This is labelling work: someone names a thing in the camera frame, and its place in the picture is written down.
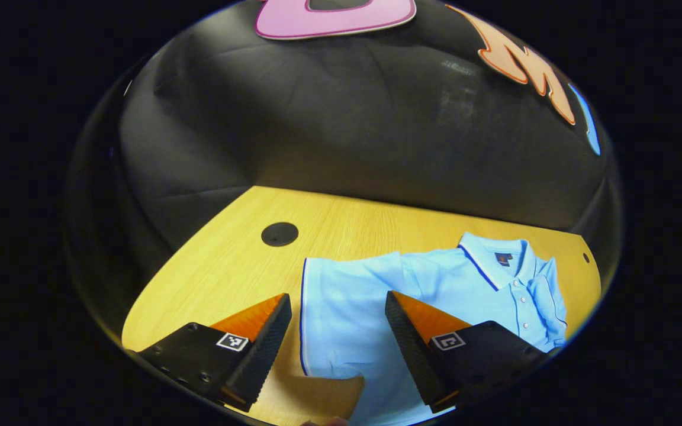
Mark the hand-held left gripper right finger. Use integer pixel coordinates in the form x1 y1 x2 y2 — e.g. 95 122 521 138
384 290 561 415

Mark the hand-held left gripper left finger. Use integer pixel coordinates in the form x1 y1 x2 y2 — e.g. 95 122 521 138
125 293 293 414

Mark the light blue T-shirt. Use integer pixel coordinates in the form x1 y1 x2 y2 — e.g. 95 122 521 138
298 232 568 426

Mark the large black table grommet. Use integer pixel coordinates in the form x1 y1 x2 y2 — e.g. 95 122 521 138
261 222 299 247

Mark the black backdrop cloth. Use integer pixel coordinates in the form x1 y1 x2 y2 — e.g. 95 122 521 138
63 0 625 350

